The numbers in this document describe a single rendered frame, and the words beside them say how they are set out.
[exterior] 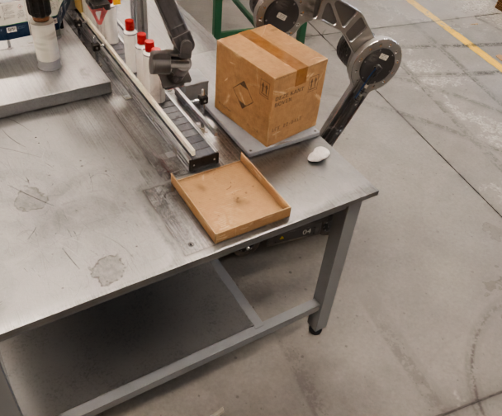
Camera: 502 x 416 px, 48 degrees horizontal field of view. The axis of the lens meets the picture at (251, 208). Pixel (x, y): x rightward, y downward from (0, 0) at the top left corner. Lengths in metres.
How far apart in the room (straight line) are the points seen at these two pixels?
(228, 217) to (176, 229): 0.16
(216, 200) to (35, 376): 0.90
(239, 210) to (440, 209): 1.71
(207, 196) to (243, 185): 0.13
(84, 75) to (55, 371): 1.08
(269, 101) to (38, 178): 0.77
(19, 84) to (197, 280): 1.00
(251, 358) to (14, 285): 1.12
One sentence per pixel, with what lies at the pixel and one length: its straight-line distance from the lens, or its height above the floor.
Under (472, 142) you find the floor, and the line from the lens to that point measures 3.84.
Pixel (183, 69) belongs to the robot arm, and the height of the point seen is 1.12.
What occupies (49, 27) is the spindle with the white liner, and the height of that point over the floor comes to 1.05.
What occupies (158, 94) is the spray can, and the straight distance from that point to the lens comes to 2.07.
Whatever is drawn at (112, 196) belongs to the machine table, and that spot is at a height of 0.83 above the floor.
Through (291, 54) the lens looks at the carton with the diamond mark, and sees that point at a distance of 1.96.
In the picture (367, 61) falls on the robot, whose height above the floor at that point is 0.91.
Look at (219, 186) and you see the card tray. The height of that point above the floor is 0.83.
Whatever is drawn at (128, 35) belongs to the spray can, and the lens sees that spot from 2.21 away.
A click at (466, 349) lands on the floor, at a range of 2.66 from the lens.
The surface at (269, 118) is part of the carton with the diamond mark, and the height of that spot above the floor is 0.97.
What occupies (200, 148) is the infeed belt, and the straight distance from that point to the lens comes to 1.89.
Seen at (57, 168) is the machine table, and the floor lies 0.83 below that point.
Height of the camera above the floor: 2.03
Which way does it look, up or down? 43 degrees down
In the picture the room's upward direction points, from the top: 6 degrees clockwise
